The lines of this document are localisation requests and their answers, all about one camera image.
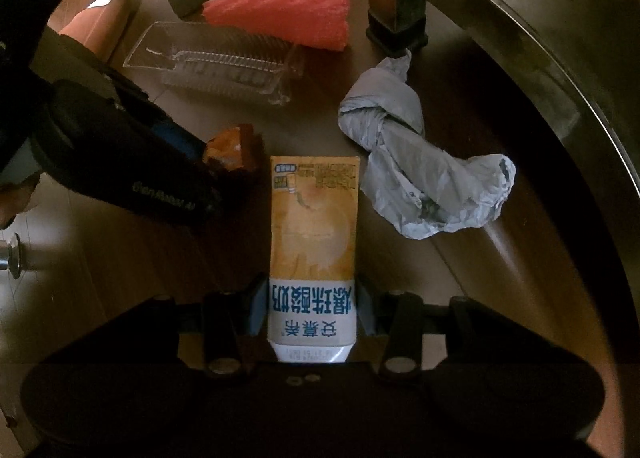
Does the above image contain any grey plastic bag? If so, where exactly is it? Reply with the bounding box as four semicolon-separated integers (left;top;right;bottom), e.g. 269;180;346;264
337;49;517;240

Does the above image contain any metal door stopper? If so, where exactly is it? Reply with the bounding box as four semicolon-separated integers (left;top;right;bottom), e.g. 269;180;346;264
0;233;23;281

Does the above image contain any clear plastic tray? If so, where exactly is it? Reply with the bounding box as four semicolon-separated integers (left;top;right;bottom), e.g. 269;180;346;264
122;20;307;106

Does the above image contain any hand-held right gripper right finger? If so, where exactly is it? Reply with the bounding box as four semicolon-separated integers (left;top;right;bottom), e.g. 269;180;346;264
356;278;482;382

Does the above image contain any red foam net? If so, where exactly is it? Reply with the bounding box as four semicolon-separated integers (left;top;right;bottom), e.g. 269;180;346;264
202;0;351;51

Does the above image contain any orange snack wrapper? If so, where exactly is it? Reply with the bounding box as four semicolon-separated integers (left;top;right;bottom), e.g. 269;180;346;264
204;125;256;171

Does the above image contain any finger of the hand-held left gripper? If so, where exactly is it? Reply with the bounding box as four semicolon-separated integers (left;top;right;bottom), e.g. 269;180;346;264
214;124;267;205
149;117;212;165

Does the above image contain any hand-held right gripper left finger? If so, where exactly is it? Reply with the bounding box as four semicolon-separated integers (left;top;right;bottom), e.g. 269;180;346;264
150;275;271;380

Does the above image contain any yellow white drink carton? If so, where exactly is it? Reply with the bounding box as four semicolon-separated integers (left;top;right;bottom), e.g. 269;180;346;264
267;155;362;364

